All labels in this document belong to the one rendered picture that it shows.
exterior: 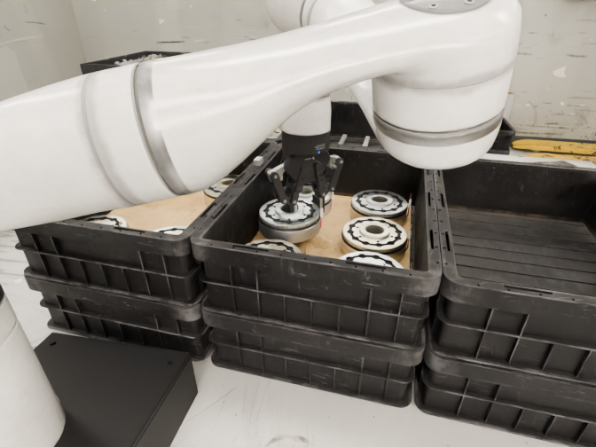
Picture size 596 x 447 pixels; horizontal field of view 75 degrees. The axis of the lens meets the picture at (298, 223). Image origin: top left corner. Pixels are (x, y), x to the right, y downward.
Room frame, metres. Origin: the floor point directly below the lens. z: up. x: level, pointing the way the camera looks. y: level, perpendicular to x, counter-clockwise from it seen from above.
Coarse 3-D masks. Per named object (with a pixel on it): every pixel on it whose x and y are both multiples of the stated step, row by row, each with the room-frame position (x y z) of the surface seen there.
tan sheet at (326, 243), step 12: (336, 204) 0.69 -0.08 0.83; (348, 204) 0.69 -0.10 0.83; (408, 204) 0.69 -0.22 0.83; (324, 216) 0.64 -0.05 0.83; (336, 216) 0.64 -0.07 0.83; (348, 216) 0.64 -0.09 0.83; (408, 216) 0.64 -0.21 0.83; (324, 228) 0.60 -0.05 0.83; (336, 228) 0.60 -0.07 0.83; (408, 228) 0.60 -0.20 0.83; (252, 240) 0.56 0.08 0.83; (312, 240) 0.56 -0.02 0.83; (324, 240) 0.56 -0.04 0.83; (336, 240) 0.56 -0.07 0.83; (312, 252) 0.52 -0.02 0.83; (324, 252) 0.52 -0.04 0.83; (336, 252) 0.52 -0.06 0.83; (408, 252) 0.52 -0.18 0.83; (408, 264) 0.49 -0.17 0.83
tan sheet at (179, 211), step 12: (144, 204) 0.69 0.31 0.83; (156, 204) 0.69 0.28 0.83; (168, 204) 0.69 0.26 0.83; (180, 204) 0.69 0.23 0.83; (192, 204) 0.69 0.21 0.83; (204, 204) 0.69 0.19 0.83; (120, 216) 0.64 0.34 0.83; (132, 216) 0.64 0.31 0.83; (144, 216) 0.64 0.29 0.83; (156, 216) 0.64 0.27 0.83; (168, 216) 0.64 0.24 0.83; (180, 216) 0.64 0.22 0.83; (192, 216) 0.64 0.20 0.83; (144, 228) 0.60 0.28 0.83; (156, 228) 0.60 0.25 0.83
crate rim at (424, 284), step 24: (264, 168) 0.64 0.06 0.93; (240, 192) 0.53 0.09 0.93; (432, 192) 0.53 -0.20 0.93; (216, 216) 0.46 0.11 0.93; (432, 216) 0.46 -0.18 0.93; (192, 240) 0.40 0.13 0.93; (216, 240) 0.40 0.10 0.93; (432, 240) 0.42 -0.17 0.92; (240, 264) 0.38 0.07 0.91; (264, 264) 0.37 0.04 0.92; (288, 264) 0.36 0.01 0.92; (312, 264) 0.35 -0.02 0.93; (336, 264) 0.35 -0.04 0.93; (360, 264) 0.35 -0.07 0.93; (432, 264) 0.35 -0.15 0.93; (384, 288) 0.33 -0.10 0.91; (408, 288) 0.33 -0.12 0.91; (432, 288) 0.32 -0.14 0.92
